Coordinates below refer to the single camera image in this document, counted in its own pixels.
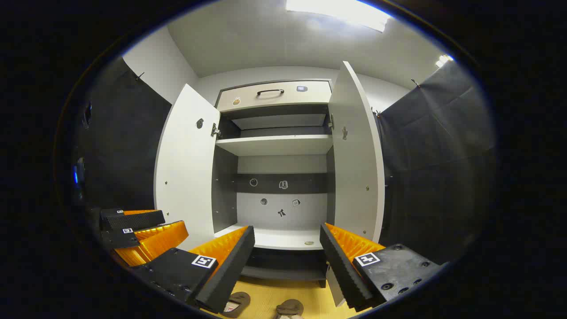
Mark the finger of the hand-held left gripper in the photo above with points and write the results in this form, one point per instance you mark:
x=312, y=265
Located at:
x=119, y=240
x=137, y=219

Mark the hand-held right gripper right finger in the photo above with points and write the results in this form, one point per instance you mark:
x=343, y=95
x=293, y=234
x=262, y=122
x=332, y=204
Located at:
x=343, y=270

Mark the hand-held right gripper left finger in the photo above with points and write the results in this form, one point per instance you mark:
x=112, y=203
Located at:
x=230, y=270

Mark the brown fuzzy shoe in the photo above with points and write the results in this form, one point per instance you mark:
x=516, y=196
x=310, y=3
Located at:
x=239, y=301
x=290, y=307

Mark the white shoe cabinet door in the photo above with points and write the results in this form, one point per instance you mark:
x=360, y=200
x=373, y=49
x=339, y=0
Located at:
x=356, y=168
x=186, y=168

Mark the white shoe cabinet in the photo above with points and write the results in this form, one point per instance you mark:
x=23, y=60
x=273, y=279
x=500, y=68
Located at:
x=266, y=166

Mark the metal door hinge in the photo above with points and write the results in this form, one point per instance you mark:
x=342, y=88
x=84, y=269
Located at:
x=215, y=130
x=331, y=122

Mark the white cabinet shelf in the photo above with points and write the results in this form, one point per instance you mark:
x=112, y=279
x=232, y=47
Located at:
x=274, y=145

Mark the grey cabinet drawer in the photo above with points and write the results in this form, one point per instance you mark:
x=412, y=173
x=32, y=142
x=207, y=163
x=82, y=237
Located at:
x=274, y=103

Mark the black backdrop cloth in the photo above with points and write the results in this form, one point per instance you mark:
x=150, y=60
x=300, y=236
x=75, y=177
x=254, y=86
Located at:
x=124, y=146
x=434, y=168

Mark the small ceiling light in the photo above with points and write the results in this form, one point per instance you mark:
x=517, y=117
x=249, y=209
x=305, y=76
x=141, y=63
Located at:
x=444, y=60

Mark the large ceiling light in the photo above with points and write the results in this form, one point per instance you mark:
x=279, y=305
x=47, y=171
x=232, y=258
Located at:
x=341, y=11

